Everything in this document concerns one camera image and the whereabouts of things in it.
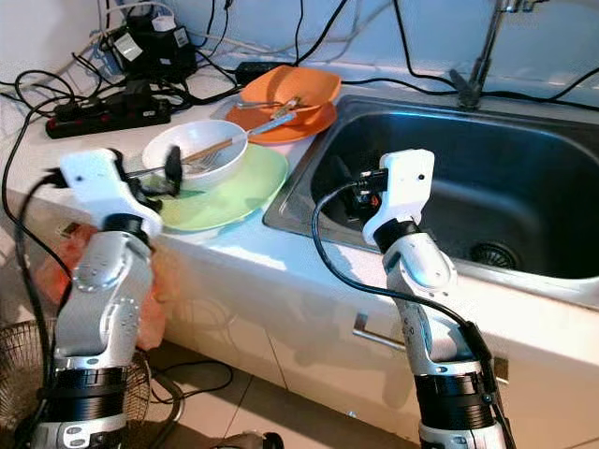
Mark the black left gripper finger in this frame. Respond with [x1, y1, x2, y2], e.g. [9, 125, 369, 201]
[164, 145, 186, 197]

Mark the silver fork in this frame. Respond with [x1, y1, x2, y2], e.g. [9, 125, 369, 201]
[237, 98, 283, 111]
[126, 154, 227, 179]

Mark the white bowl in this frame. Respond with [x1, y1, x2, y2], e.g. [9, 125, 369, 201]
[142, 120, 249, 188]

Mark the green plate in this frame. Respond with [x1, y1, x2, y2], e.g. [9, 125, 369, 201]
[159, 143, 289, 233]

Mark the white kitchen cabinet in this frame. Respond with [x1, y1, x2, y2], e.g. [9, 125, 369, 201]
[0, 196, 599, 449]

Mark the orange plate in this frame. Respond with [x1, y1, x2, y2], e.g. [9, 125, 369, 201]
[225, 101, 338, 146]

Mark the black power strip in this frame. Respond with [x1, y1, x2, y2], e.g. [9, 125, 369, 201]
[45, 94, 172, 139]

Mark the silver spoon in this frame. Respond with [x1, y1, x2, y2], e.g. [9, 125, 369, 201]
[246, 112, 300, 139]

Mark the orange bowl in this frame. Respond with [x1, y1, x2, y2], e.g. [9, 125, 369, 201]
[239, 65, 343, 118]

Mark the large black power adapter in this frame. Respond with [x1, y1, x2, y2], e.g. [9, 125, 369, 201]
[108, 19, 197, 83]

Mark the red plastic bag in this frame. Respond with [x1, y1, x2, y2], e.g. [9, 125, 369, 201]
[37, 224, 169, 352]

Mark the small black power adapter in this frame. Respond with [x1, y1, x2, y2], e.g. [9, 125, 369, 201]
[234, 61, 282, 83]

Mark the stainless steel sink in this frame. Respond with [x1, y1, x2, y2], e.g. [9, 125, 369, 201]
[262, 94, 599, 310]

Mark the metal faucet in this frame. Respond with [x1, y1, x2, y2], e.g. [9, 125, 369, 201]
[449, 0, 539, 109]

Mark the black floor fan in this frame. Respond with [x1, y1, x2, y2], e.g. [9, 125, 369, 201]
[0, 318, 151, 449]

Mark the grey robot foot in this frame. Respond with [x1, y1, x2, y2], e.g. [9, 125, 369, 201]
[213, 430, 282, 449]

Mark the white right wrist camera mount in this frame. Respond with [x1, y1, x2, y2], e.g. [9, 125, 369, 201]
[362, 148, 436, 246]

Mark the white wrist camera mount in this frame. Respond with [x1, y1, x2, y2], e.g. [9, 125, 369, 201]
[59, 148, 162, 239]
[362, 148, 436, 246]

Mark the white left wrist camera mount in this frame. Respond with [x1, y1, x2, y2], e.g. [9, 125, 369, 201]
[59, 148, 162, 239]

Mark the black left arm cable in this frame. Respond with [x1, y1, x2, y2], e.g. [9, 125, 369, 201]
[3, 168, 71, 442]

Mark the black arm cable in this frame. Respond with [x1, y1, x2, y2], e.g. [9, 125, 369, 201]
[312, 185, 499, 368]
[3, 168, 71, 442]

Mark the metal drawer handle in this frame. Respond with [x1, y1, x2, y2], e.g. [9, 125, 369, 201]
[354, 313, 427, 355]

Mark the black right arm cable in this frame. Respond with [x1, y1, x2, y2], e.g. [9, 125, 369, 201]
[312, 185, 499, 368]

